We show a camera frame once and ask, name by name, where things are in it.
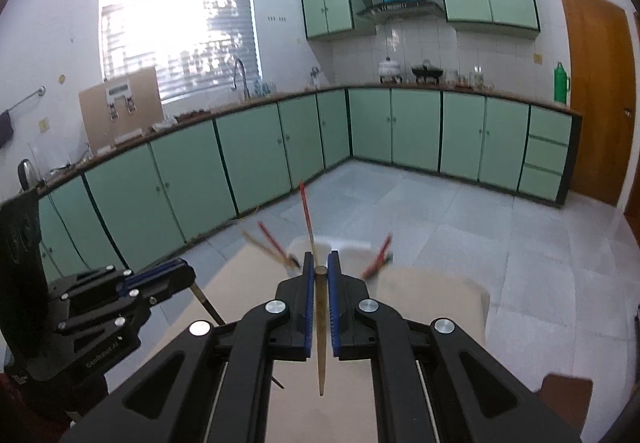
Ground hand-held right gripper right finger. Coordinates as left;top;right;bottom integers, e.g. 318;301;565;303
327;250;583;443

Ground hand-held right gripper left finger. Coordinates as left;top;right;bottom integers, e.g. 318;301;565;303
60;250;317;443

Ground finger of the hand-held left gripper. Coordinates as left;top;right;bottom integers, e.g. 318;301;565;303
47;258;197;308
55;294;153;338

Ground white translucent plastic container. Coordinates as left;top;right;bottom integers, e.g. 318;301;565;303
286;235;333;270
327;239;401;275

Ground person's left forearm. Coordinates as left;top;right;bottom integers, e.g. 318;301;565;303
0;370;110;429

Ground cardboard box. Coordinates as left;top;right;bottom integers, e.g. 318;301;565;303
78;66;167;152

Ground dark kettle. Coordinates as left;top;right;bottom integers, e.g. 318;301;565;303
17;159;37;190

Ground green lower kitchen cabinets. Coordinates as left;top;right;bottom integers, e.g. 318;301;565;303
20;84;584;285

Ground metal kitchen faucet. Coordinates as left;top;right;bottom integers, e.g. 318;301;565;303
230;58;252;102

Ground dark hanging towel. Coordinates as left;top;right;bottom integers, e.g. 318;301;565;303
0;110;15;150

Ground silver cooking pot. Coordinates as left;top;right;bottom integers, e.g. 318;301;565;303
377;55;404;84

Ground window with blinds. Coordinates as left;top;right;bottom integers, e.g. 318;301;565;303
99;0;264;105

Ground black wok with lid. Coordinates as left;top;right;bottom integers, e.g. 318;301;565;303
410;60;445;85

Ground brown chair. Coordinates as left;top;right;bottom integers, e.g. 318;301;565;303
539;372;594;430

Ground group of glass jars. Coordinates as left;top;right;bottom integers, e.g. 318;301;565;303
445;66;497;92

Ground green thermos flask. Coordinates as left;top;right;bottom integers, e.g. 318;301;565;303
552;60;572;105

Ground brown wooden door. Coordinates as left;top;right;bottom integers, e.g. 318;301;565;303
557;0;637;207

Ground wall towel rail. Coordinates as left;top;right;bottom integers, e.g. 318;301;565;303
0;85;47;118

